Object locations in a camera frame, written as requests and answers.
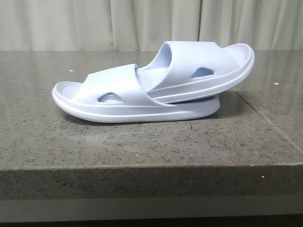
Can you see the light blue slipper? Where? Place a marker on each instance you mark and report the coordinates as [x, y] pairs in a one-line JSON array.
[[114, 96], [184, 70]]

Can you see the grey-white curtain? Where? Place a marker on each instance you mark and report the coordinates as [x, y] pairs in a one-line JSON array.
[[143, 25]]

